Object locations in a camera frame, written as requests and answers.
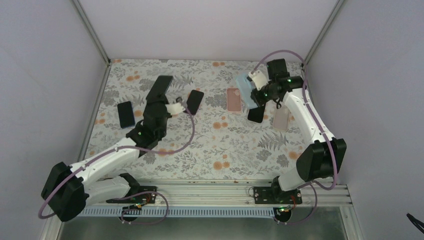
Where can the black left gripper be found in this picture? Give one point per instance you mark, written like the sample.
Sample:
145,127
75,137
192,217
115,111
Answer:
158,100

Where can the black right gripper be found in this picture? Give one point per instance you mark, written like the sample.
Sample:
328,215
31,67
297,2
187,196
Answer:
259,101

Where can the light blue case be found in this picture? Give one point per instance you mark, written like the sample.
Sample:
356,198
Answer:
245,87

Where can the dark phone case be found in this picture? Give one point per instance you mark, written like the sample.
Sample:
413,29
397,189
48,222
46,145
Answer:
256,115

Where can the blue-edged bare smartphone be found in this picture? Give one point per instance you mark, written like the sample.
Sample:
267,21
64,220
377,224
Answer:
126,114

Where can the pink silicone phone case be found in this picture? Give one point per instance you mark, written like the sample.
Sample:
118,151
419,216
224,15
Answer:
234,103

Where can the black phone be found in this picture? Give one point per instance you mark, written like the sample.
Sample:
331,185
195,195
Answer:
193,101

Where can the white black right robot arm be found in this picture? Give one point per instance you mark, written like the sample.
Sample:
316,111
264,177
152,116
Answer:
324,154

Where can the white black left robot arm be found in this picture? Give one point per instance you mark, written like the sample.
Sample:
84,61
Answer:
70,188

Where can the floral patterned table mat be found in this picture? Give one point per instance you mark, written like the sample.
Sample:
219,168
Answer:
215,145

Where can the black object at edge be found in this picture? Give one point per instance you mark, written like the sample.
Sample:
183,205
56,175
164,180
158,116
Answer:
416,222

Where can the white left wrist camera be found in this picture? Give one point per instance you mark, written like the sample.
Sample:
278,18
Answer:
178,107

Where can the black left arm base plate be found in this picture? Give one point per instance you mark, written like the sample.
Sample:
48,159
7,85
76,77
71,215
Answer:
141,195

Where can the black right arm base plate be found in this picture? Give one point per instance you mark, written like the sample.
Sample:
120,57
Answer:
274,195

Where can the aluminium rail frame base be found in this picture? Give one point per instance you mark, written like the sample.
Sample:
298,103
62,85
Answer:
237,193

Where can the right aluminium corner post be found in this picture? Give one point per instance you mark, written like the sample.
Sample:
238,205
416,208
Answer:
326,26

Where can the aluminium corner post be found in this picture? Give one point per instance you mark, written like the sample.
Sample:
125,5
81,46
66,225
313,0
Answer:
326,26
91,31

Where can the perforated grey cable duct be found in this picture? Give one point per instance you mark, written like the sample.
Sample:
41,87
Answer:
179,212

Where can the left aluminium corner post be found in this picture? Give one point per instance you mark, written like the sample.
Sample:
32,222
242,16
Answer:
91,31

